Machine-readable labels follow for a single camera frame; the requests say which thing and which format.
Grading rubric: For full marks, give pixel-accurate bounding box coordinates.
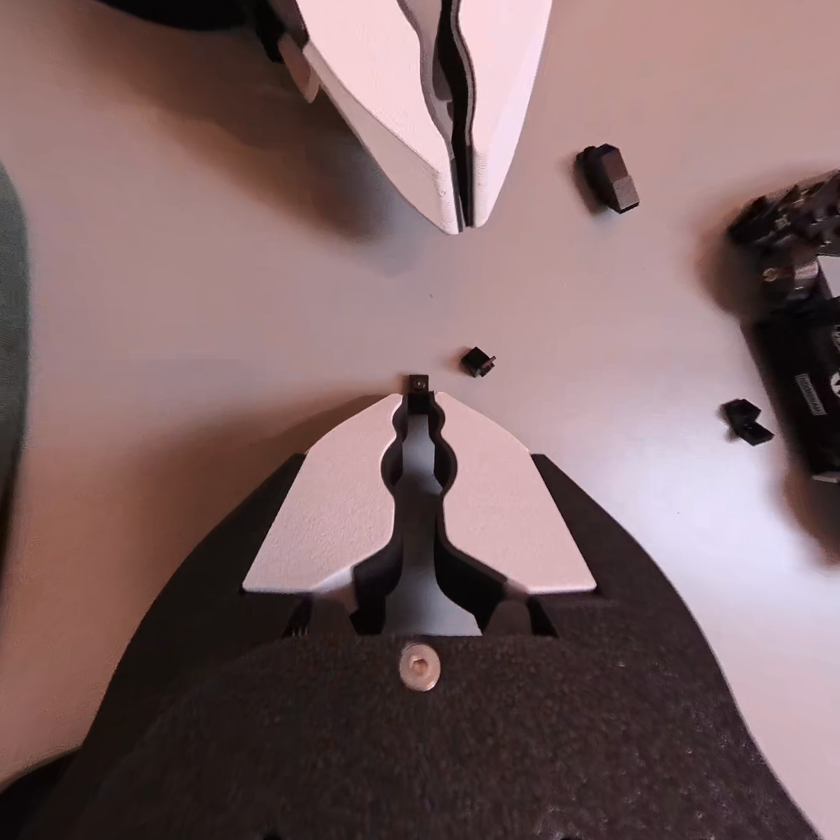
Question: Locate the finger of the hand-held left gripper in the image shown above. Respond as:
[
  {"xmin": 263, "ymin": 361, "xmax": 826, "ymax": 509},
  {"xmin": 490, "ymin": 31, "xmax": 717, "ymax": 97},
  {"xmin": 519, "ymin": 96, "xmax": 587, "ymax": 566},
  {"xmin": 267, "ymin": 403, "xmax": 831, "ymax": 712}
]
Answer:
[
  {"xmin": 294, "ymin": 0, "xmax": 464, "ymax": 236},
  {"xmin": 451, "ymin": 0, "xmax": 555, "ymax": 227}
]

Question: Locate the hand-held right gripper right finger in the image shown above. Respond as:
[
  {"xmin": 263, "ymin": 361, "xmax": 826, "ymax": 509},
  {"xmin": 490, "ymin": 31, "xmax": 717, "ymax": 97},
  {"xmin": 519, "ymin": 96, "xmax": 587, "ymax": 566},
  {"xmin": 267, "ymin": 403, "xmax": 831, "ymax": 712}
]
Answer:
[{"xmin": 434, "ymin": 392, "xmax": 598, "ymax": 631}]

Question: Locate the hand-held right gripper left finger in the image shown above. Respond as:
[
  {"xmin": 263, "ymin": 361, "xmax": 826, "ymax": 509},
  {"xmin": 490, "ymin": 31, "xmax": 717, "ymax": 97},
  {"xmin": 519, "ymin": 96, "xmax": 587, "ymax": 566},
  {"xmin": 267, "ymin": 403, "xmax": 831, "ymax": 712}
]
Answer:
[{"xmin": 243, "ymin": 392, "xmax": 405, "ymax": 618}]

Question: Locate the long black lego piece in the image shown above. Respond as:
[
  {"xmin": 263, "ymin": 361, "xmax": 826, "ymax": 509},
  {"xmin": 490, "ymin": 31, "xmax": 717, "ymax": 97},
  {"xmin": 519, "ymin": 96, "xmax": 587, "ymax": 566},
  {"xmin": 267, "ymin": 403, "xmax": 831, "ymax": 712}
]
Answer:
[{"xmin": 574, "ymin": 142, "xmax": 643, "ymax": 215}]

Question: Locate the black lego car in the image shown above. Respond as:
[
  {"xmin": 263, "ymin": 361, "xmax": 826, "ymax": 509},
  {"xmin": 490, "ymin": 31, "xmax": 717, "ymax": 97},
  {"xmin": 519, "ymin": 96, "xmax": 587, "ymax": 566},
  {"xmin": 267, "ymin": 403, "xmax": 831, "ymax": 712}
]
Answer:
[{"xmin": 728, "ymin": 168, "xmax": 840, "ymax": 487}]

